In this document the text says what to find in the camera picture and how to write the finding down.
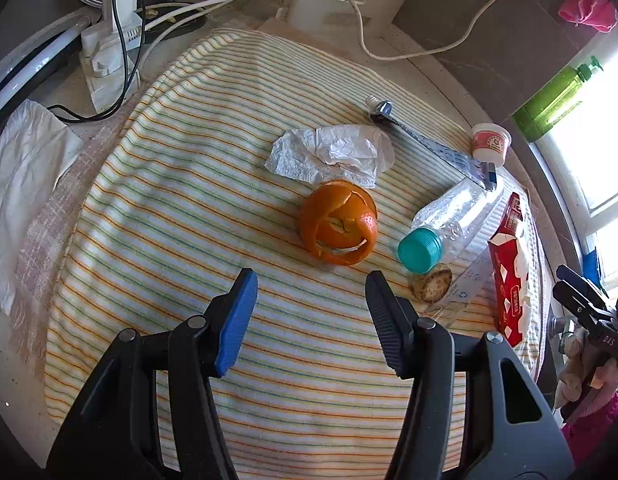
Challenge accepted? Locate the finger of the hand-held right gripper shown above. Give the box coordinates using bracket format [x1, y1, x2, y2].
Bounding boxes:
[557, 265, 610, 306]
[553, 284, 614, 328]

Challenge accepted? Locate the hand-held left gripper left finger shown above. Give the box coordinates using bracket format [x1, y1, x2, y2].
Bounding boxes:
[46, 267, 260, 480]

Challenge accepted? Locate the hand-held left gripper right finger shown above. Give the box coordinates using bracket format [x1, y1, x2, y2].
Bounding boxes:
[365, 270, 574, 480]

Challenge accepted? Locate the red white carton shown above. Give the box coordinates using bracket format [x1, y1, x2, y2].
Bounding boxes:
[488, 191, 532, 348]

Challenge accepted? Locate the orange peel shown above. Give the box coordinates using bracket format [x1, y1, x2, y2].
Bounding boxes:
[299, 180, 380, 267]

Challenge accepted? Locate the clear plastic bottle teal cap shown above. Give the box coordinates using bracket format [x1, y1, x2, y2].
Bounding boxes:
[398, 177, 504, 275]

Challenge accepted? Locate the white tissue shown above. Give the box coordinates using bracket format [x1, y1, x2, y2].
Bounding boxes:
[265, 124, 396, 189]

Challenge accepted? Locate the person's right forearm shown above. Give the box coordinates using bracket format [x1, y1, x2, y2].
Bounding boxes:
[561, 390, 618, 466]

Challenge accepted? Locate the person's right hand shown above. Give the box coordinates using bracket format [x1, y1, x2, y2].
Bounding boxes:
[556, 330, 618, 406]

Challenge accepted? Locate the blue plastic item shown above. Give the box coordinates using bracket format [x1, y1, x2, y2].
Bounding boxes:
[583, 249, 608, 288]

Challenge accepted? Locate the metal faucet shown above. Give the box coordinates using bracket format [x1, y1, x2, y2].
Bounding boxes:
[548, 316, 574, 352]

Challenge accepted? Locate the clear plastic wrapper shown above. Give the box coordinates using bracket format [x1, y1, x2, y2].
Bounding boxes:
[429, 250, 497, 331]

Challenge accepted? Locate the striped cloth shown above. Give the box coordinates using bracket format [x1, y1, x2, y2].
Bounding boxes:
[44, 27, 547, 466]

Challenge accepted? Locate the small white red cup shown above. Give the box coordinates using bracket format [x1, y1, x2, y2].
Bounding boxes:
[471, 122, 512, 167]

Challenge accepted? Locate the flattened toothpaste tube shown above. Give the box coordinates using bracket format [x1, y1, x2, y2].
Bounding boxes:
[365, 95, 498, 192]

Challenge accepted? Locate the green plastic bottle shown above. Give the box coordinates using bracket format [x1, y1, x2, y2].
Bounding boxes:
[511, 56, 604, 142]

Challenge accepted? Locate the pinkish woven cloth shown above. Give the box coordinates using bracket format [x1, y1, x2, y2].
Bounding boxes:
[14, 95, 157, 376]

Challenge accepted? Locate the white cloth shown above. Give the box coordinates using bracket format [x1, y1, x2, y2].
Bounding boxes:
[0, 100, 84, 316]

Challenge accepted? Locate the pink rag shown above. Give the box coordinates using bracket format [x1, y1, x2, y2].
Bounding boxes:
[558, 0, 618, 33]

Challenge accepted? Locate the white power strip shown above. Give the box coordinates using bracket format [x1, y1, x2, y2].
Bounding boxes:
[80, 0, 142, 113]

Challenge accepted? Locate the window frame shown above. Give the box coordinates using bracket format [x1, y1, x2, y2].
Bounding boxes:
[531, 50, 618, 291]

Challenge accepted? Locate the long white cable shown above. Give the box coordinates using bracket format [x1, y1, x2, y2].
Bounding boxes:
[139, 0, 577, 61]

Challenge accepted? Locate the black cable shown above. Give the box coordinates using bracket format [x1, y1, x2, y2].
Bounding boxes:
[46, 0, 132, 123]

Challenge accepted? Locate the grey hose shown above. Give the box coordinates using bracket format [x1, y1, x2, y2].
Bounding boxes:
[0, 12, 97, 126]

